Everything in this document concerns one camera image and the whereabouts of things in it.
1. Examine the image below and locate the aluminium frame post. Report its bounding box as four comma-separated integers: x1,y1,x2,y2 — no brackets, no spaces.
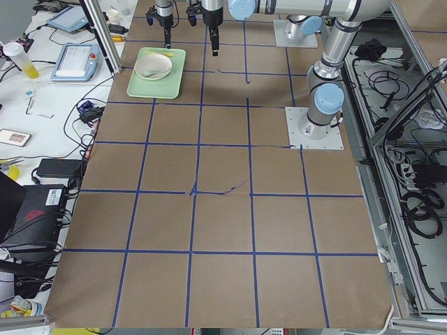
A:
80,0,122,74

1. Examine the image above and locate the black power brick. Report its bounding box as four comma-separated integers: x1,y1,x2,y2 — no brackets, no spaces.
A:
36,158,81,179

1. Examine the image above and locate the far teach pendant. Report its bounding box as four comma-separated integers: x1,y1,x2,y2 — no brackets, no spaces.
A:
47,6,88,33

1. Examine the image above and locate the white paper cup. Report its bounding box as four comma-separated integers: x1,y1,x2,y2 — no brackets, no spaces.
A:
105,8,120,25

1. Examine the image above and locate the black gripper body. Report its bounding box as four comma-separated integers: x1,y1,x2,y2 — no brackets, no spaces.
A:
156,14,173,29
204,8,223,28

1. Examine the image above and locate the black computer box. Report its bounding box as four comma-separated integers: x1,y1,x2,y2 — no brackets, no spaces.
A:
1,173,67,279

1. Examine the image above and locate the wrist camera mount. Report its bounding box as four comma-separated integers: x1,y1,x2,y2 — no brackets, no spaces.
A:
186,1,203,27
145,6,157,26

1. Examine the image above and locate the smartphone with case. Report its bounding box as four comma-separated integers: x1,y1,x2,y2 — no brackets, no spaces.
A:
0,128,31,147

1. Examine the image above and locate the cream round plate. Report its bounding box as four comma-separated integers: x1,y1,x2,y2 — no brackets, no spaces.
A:
134,54,173,80

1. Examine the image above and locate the yellow plastic fork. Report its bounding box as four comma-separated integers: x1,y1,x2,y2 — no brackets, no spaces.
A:
146,52,174,57

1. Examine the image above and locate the green plastic tray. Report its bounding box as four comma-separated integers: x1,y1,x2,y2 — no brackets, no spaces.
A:
126,47,186,99

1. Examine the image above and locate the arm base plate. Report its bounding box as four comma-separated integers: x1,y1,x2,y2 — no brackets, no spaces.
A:
273,20,318,48
285,107,344,150

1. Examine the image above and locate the bottle with yellow liquid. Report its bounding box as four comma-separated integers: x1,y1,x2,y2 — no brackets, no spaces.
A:
3,42,39,79

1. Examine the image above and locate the near teach pendant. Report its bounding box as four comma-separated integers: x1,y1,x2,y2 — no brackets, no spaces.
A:
50,44,101,82

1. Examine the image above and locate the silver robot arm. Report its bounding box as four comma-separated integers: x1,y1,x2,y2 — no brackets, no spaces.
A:
228,0,391,140
155,0,174,49

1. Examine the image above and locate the pale green plastic spoon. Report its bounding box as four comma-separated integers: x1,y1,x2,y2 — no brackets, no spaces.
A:
142,68,171,77

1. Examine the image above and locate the teach pendant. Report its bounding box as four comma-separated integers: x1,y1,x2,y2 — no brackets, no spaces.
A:
50,44,101,82
47,6,88,33

